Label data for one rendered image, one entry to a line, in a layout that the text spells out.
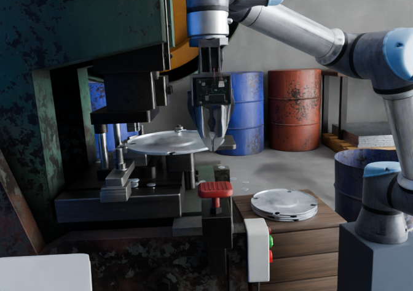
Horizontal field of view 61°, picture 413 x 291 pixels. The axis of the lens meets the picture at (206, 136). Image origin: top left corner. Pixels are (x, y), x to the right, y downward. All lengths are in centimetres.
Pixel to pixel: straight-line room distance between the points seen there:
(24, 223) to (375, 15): 443
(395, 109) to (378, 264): 49
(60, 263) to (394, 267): 93
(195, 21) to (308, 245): 112
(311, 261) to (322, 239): 11
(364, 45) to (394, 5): 400
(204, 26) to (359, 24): 416
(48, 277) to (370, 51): 90
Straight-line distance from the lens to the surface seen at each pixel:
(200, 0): 62
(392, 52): 87
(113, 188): 83
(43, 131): 92
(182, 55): 133
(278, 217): 152
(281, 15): 84
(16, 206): 91
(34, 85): 90
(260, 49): 436
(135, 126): 102
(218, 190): 69
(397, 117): 96
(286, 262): 154
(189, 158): 99
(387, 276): 124
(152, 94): 94
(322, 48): 92
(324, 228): 153
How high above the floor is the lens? 101
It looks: 12 degrees down
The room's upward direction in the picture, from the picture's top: 3 degrees counter-clockwise
